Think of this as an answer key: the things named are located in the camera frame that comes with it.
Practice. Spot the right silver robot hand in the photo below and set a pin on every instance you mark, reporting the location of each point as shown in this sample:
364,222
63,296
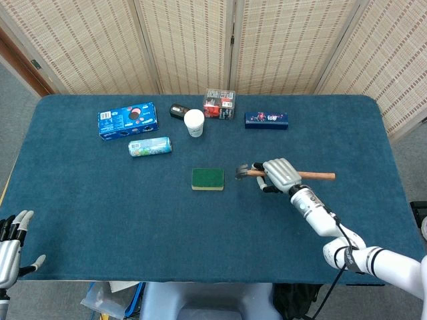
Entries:
282,174

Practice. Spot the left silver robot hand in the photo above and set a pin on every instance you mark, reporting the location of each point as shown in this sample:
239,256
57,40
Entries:
10,246

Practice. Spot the light blue robot base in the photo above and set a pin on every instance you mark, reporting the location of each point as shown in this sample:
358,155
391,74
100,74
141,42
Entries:
207,301

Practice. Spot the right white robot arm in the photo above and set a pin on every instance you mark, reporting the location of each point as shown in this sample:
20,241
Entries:
350,240

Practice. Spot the green and yellow sponge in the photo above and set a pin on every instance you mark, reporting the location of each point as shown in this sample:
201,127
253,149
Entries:
207,178

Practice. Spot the dark blue rectangular box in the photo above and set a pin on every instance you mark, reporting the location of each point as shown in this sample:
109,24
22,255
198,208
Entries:
266,120

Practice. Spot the clear box of red capsules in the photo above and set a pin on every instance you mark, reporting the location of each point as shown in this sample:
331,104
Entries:
219,104

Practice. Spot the white paper cup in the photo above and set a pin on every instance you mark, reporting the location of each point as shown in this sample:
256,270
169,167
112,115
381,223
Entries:
194,123

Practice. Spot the clear plastic bag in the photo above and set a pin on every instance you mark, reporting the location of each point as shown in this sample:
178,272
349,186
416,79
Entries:
100,300

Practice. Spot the white paper sheet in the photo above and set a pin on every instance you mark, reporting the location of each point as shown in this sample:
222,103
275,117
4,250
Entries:
121,286

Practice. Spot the small black device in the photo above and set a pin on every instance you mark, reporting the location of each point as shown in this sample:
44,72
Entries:
177,110

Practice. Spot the blue table cloth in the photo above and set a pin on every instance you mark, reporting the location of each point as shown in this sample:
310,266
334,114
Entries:
166,226

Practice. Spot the black bag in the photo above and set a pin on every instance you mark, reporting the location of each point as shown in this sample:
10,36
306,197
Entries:
295,300

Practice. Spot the woven bamboo folding screen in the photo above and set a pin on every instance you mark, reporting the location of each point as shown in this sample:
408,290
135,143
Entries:
283,43

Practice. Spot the light blue drink can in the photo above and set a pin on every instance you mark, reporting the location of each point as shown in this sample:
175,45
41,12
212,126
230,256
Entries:
150,146

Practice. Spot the black and white equipment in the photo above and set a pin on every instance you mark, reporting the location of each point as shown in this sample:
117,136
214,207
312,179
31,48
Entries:
419,216

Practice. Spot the blue Oreo cookie box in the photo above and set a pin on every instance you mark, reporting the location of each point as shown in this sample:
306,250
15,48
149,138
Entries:
126,120

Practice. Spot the brown wooden door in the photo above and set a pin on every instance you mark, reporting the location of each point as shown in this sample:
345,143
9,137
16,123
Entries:
23,63

